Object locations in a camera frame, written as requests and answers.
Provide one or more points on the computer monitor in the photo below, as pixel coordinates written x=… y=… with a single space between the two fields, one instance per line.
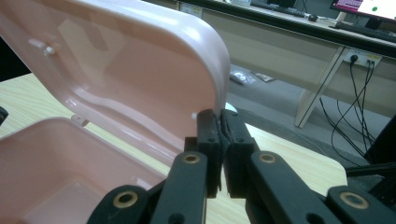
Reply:
x=367 y=7

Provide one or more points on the black metal stand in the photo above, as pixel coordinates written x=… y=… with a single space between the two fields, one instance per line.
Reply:
x=381 y=146

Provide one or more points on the black computer mouse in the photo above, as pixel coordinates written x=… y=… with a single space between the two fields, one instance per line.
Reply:
x=313 y=18

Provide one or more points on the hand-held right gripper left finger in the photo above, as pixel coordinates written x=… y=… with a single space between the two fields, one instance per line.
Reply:
x=208 y=137

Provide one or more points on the clear plastic bag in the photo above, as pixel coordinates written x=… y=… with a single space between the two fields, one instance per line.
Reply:
x=241 y=76

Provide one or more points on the black keyboard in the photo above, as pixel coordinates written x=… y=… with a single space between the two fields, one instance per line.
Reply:
x=280 y=9
x=364 y=30

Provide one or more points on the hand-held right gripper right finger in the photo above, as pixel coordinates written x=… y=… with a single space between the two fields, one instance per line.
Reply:
x=238 y=140

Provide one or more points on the pink plastic storage box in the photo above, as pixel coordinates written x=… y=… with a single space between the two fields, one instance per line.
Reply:
x=134 y=81

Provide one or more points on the white power strip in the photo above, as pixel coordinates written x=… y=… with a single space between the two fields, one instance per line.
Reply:
x=362 y=58

